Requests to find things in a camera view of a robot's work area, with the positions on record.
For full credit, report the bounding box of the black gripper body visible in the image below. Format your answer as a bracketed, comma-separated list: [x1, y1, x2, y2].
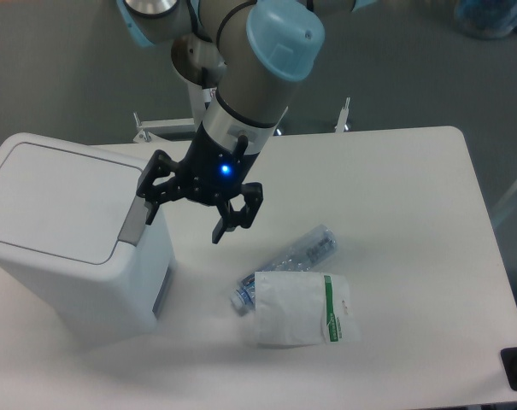
[180, 125, 262, 206]

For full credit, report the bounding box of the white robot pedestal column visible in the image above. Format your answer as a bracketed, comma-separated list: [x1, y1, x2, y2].
[170, 33, 229, 140]

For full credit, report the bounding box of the clear plastic water bottle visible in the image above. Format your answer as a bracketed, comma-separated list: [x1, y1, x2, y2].
[230, 225, 338, 315]

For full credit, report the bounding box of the white green plastic pouch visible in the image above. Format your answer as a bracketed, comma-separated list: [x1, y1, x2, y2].
[254, 272, 361, 348]

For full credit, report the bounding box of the white push-lid trash can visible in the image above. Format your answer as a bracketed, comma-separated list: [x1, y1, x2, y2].
[0, 132, 173, 335]

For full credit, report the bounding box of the blue plastic bag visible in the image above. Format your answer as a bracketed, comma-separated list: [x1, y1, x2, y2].
[453, 1, 517, 40]

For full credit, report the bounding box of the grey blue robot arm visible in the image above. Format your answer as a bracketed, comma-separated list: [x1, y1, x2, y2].
[117, 1, 364, 242]

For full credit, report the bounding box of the white pedestal base frame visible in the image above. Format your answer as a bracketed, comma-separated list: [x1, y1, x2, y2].
[132, 97, 352, 144]

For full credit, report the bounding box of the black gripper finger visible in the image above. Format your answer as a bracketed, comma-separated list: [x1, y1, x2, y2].
[136, 149, 190, 226]
[212, 182, 263, 244]

